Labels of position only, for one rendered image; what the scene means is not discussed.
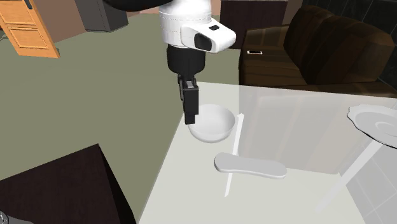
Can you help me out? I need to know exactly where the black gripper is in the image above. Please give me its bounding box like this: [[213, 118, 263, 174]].
[[166, 44, 207, 125]]

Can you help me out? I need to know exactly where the white bowl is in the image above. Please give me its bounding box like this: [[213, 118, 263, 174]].
[[188, 104, 236, 144]]

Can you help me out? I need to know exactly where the white oblong flat dish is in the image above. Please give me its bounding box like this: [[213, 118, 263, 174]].
[[214, 151, 288, 179]]

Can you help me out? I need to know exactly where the white glass table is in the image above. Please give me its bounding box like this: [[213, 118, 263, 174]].
[[138, 81, 397, 224]]

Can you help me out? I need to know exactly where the grey cabinet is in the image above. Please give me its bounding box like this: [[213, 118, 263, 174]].
[[74, 0, 130, 33]]

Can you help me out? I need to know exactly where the brown sofa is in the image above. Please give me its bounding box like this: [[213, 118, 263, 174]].
[[238, 4, 397, 99]]

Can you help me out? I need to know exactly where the dark robot stand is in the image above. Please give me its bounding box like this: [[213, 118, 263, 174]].
[[0, 143, 137, 224]]

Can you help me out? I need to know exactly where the wooden door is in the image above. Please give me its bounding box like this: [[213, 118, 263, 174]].
[[0, 0, 60, 59]]

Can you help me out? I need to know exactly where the white plate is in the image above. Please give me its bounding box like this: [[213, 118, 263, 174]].
[[347, 104, 397, 149]]

